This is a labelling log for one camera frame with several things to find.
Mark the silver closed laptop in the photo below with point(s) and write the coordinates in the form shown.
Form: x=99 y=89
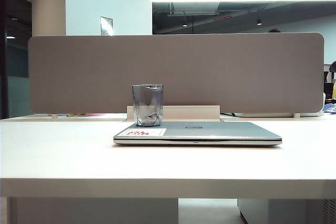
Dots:
x=223 y=132

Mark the white sticker with red print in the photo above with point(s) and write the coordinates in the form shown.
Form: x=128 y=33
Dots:
x=155 y=131

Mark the brown fabric desk divider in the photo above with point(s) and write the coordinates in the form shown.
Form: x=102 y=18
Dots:
x=210 y=72

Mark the pink and orange papers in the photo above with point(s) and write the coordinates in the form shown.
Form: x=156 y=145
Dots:
x=86 y=114

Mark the flat white device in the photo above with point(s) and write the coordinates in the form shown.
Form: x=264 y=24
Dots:
x=262 y=115

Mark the red illuminated sign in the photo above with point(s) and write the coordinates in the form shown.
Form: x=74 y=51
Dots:
x=222 y=18

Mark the black ceiling spot lamp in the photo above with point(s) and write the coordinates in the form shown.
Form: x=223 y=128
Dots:
x=259 y=22

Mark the dark-haired person's head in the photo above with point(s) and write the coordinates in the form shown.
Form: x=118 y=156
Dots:
x=273 y=31

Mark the beige under-desk panel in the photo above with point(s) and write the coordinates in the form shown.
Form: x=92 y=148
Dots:
x=92 y=211

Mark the dark glass door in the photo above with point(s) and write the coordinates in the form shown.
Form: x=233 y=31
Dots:
x=15 y=58

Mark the blue patterned cloth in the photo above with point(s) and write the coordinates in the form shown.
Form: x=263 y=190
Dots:
x=329 y=108

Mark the person in yellow top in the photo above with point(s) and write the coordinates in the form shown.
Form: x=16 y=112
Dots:
x=334 y=82

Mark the framed wall notice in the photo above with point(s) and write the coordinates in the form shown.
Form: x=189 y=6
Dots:
x=106 y=26

